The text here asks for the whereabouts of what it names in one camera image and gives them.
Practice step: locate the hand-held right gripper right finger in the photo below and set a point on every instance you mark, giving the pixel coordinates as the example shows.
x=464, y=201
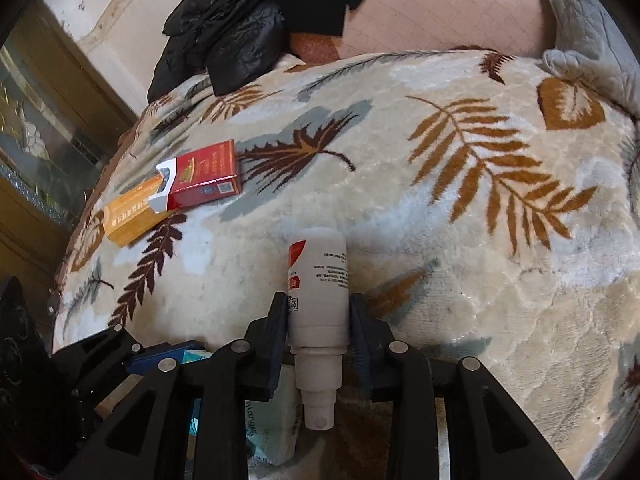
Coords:
x=367, y=355

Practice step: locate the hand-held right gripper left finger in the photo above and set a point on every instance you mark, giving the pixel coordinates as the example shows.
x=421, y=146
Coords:
x=272, y=355

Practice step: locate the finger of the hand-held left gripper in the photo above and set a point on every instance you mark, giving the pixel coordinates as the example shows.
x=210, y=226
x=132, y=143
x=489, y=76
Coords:
x=100, y=355

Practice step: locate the teal tissue packet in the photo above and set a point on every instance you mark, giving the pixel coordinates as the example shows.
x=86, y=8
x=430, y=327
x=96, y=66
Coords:
x=270, y=430

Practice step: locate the white spray bottle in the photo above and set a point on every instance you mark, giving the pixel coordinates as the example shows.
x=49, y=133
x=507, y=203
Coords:
x=317, y=285

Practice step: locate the dark patterned cloth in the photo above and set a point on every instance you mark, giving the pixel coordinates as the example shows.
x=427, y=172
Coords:
x=22, y=375

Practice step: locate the leaf printed blanket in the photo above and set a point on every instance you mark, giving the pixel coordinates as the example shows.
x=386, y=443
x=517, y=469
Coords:
x=425, y=240

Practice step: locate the orange cardboard box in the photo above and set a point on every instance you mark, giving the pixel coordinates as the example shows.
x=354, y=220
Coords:
x=132, y=215

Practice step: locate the red cigarette pack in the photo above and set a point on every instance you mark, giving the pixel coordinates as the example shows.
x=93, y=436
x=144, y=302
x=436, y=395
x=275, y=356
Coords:
x=205, y=172

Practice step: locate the glass door cabinet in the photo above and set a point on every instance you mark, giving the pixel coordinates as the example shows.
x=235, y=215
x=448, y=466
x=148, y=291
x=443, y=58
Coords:
x=55, y=135

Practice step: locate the red-brown cloth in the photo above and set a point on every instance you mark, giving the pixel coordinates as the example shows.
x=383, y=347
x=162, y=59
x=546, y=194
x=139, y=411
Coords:
x=315, y=45

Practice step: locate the black puffer jacket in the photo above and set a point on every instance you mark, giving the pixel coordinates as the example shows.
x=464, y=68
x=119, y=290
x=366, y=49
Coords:
x=220, y=25

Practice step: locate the pink quilted mattress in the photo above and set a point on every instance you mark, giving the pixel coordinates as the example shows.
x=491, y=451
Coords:
x=450, y=10

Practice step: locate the grey quilted pillow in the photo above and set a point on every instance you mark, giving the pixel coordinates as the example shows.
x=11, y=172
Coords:
x=590, y=30

